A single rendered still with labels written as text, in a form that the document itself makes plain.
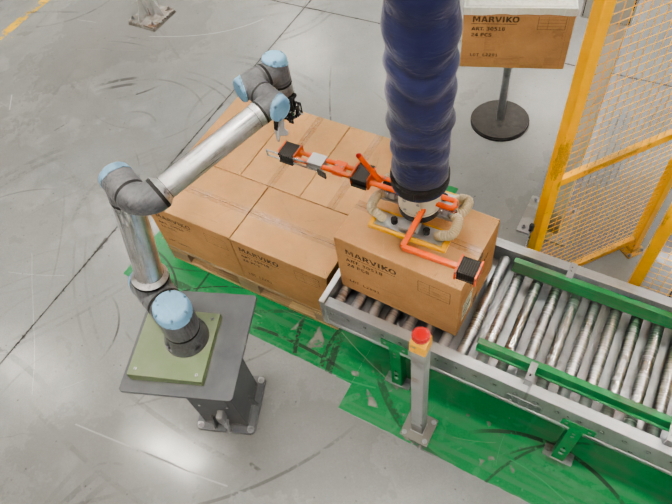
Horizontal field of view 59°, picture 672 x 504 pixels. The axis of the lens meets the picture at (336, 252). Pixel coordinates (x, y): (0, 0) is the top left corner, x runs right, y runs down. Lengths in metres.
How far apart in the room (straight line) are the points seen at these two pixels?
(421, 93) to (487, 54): 1.97
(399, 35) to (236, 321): 1.47
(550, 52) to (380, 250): 1.80
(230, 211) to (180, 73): 2.15
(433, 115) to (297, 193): 1.51
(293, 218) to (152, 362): 1.09
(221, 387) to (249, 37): 3.53
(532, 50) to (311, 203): 1.57
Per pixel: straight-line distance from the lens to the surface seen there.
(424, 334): 2.23
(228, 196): 3.41
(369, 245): 2.56
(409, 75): 1.86
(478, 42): 3.77
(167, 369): 2.64
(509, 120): 4.42
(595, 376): 2.81
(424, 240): 2.39
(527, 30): 3.74
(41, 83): 5.76
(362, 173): 2.46
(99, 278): 4.08
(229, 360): 2.62
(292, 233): 3.15
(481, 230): 2.61
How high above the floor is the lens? 3.03
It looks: 55 degrees down
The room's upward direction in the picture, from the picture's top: 11 degrees counter-clockwise
